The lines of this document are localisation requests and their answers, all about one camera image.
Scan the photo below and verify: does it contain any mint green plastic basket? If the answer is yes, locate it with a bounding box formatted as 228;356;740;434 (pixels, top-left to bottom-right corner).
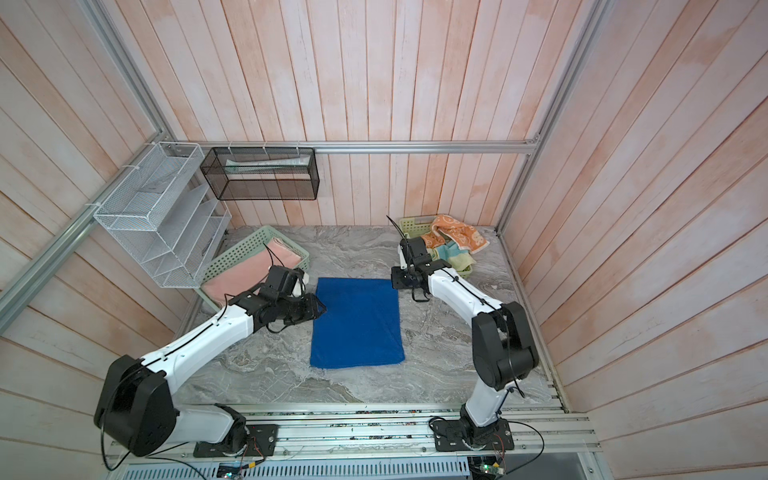
195;224;311;313

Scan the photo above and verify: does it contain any orange patterned towel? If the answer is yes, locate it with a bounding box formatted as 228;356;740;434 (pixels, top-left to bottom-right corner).
421;215;489;254

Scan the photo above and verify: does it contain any white wire mesh shelf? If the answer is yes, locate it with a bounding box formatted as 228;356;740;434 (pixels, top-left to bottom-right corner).
94;142;231;289

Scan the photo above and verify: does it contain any light green yellow towel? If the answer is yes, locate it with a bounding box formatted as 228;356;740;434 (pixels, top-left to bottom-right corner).
428;241;475;277

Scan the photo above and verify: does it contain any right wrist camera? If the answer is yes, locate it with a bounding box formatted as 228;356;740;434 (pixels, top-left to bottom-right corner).
398;240;411;270

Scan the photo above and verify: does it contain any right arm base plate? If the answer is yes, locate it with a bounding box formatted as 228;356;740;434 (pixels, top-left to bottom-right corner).
428;417;515;453

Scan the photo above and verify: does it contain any yellow-green plastic basket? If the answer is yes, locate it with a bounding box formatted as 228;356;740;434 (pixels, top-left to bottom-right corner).
398;215;436;238

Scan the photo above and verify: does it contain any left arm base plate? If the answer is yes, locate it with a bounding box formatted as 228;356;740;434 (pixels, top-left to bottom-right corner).
193;424;279;458

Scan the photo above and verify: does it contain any aluminium wall rail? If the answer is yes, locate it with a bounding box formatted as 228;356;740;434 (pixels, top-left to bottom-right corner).
165;140;538;155

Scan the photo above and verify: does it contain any pink towel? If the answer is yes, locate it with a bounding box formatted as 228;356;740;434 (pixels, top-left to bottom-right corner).
201;237;303;307

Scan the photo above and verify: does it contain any black wire mesh basket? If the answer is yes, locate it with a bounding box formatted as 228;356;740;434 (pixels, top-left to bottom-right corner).
201;146;320;201

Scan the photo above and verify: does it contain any blue towel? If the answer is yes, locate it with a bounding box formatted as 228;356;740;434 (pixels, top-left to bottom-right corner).
310;277;405;370

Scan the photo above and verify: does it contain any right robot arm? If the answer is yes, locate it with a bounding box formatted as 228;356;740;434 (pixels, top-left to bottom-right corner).
391;237;540;452

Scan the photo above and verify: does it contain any aluminium rail frame front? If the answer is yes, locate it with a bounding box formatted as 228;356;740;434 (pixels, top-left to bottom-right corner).
101;401;604;480

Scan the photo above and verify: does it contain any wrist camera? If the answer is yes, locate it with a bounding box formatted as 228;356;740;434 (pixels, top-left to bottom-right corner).
398;240;411;270
292;271;309;298

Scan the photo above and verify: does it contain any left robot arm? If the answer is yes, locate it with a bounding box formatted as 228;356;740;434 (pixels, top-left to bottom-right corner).
94;265;326;457

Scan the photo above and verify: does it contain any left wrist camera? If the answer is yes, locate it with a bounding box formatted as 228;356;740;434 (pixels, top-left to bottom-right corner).
292;271;309;298

